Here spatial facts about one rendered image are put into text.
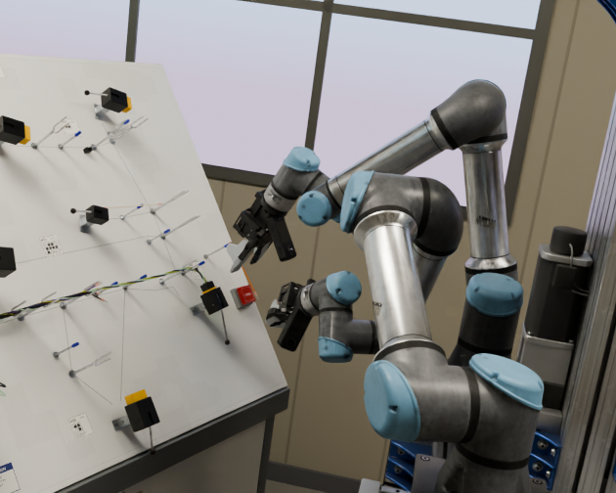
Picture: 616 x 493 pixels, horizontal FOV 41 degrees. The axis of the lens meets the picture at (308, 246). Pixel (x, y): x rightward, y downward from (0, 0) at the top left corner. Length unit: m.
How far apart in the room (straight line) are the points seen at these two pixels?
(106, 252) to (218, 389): 0.46
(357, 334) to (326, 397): 1.68
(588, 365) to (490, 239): 0.50
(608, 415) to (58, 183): 1.34
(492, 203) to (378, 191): 0.43
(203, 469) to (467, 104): 1.17
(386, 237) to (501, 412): 0.36
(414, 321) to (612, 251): 0.34
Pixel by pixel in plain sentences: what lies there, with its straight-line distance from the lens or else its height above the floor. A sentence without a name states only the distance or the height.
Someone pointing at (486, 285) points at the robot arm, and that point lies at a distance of 1.77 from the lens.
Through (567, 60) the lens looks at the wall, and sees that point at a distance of 3.17.
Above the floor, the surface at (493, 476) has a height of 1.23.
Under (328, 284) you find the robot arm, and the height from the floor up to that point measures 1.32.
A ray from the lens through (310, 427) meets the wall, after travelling 3.54.
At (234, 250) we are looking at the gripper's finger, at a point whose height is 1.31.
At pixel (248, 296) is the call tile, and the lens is 2.34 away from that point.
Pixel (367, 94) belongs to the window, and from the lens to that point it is 3.15.
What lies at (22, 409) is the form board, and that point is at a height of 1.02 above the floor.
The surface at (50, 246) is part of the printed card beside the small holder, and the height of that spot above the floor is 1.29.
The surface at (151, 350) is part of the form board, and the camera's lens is 2.09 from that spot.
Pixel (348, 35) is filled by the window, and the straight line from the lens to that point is 3.16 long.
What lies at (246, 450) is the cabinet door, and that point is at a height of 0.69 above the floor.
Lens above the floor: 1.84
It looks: 14 degrees down
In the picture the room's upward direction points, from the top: 8 degrees clockwise
